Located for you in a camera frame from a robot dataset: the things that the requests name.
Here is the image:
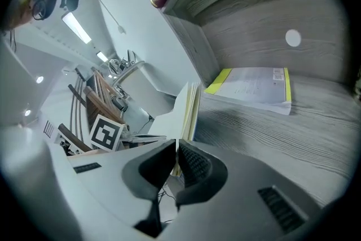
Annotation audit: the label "grey wooden shelf unit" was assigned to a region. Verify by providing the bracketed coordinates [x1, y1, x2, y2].
[126, 0, 352, 89]

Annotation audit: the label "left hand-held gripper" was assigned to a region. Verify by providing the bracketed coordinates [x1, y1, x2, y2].
[89, 113, 127, 152]

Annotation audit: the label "white round cover cap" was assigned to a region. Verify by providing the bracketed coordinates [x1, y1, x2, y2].
[285, 29, 302, 47]

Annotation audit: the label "white notebook with yellowish pages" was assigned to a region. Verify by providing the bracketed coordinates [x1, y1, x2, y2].
[148, 81, 202, 178]

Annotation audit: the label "white rounded cabinet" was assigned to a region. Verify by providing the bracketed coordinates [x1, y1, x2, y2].
[112, 60, 177, 118]

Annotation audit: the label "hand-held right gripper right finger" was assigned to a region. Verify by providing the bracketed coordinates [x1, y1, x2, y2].
[174, 138, 228, 211]

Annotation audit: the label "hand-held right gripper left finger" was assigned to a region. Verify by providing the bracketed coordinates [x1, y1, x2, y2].
[121, 138, 177, 238]

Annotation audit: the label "yellow and white book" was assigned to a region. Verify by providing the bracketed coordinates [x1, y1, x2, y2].
[204, 67, 292, 116]

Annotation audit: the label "brown wooden slatted furniture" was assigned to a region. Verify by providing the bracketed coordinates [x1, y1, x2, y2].
[67, 67, 127, 154]

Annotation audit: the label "black glasses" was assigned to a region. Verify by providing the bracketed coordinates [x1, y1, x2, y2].
[30, 0, 49, 21]

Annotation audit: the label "metal wire rack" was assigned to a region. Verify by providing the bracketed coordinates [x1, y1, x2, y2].
[108, 49, 138, 79]

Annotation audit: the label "thin ceiling rod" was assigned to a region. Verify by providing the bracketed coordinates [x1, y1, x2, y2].
[95, 0, 127, 34]

